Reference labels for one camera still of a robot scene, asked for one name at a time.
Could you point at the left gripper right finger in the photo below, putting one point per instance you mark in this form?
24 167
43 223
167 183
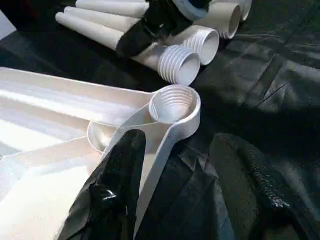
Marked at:
270 200

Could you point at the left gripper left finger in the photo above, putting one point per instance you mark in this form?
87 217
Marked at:
112 187

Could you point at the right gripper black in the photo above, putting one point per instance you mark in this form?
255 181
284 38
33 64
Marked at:
165 17

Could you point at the white plastic table leg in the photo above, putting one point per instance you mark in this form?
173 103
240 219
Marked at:
205 45
95 30
246 10
230 22

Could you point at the white plastic table top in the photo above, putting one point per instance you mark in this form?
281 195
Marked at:
50 112

